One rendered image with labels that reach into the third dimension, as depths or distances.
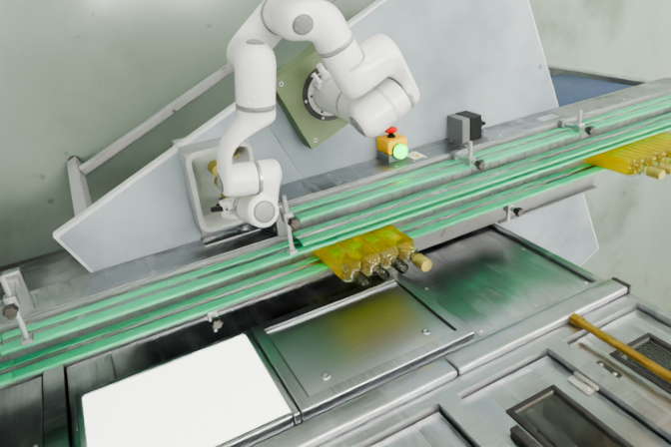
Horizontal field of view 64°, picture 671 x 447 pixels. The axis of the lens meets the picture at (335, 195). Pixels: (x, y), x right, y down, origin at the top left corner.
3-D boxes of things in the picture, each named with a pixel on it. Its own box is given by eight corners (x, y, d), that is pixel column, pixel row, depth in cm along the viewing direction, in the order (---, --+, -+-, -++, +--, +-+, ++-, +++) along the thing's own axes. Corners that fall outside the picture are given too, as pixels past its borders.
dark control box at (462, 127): (446, 138, 183) (462, 144, 176) (445, 115, 179) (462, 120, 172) (465, 132, 186) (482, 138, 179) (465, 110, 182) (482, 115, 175)
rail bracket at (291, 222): (278, 243, 150) (295, 262, 139) (269, 188, 143) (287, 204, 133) (288, 240, 151) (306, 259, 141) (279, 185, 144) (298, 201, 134)
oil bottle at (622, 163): (582, 162, 199) (655, 185, 176) (583, 147, 197) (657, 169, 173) (593, 158, 201) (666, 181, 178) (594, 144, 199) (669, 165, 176)
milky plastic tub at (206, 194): (194, 223, 151) (202, 234, 143) (177, 147, 141) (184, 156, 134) (253, 206, 157) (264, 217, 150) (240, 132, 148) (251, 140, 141)
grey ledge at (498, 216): (365, 252, 178) (383, 267, 169) (363, 228, 175) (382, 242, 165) (572, 179, 215) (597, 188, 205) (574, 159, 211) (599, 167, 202)
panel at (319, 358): (78, 404, 128) (89, 522, 99) (74, 394, 126) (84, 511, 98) (398, 279, 162) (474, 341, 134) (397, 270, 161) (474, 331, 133)
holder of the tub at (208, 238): (198, 238, 153) (205, 249, 147) (177, 147, 142) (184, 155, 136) (255, 222, 160) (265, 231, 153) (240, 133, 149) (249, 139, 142)
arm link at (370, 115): (326, 102, 133) (354, 117, 120) (366, 70, 135) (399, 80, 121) (344, 132, 138) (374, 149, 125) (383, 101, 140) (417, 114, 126)
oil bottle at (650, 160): (593, 158, 201) (666, 181, 178) (594, 144, 199) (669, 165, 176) (603, 154, 203) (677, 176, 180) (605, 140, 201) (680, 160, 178)
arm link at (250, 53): (316, 104, 115) (293, 86, 127) (321, -1, 106) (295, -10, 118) (241, 110, 109) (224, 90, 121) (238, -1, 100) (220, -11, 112)
